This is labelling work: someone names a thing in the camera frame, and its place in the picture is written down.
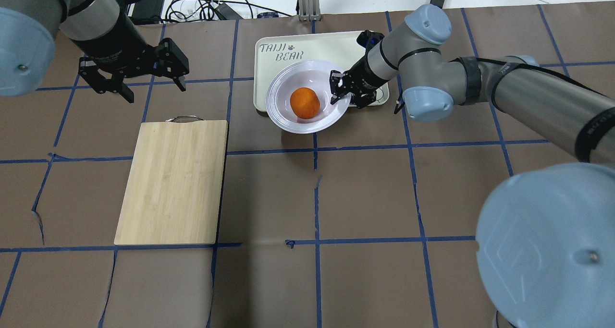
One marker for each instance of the white round plate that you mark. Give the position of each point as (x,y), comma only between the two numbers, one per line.
(313,74)

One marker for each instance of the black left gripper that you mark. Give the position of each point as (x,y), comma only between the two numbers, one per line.
(116,48)

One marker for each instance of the black power adapter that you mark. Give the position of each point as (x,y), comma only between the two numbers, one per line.
(147,12)

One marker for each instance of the orange fruit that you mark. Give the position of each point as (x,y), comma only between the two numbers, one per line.
(305,103)

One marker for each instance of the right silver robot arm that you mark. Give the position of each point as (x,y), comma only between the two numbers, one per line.
(545,237)

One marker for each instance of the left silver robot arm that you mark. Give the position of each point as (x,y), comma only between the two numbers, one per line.
(28,29)

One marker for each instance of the bamboo cutting board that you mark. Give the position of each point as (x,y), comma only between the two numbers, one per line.
(173,192)

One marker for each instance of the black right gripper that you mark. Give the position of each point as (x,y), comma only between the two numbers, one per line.
(361,75)

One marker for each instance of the white bear tray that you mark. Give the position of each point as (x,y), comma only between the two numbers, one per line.
(273,54)

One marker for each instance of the aluminium frame post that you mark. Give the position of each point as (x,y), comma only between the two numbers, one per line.
(308,10)

